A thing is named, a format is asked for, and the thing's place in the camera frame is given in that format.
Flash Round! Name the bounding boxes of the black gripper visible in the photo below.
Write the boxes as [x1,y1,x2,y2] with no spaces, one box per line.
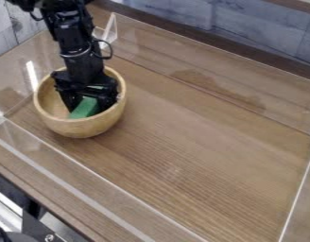
[50,53,118,112]

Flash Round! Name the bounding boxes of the green rectangular block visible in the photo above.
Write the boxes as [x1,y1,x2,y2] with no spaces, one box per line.
[67,97,99,119]

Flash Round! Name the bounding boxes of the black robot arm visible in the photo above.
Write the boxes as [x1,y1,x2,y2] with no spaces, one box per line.
[6,0,118,112]

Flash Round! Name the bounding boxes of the wooden bowl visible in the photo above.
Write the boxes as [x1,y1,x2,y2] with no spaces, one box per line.
[33,66,127,138]

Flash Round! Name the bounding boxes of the clear acrylic corner bracket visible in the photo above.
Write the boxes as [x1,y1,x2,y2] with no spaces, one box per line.
[93,13,118,49]

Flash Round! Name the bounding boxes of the clear acrylic enclosure wall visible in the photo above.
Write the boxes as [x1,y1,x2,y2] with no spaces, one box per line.
[0,113,210,242]

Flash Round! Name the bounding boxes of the black metal table bracket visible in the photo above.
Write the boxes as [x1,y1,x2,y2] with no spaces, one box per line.
[21,208,82,242]

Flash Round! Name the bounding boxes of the black cable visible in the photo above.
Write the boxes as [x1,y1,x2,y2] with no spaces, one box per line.
[0,224,13,242]

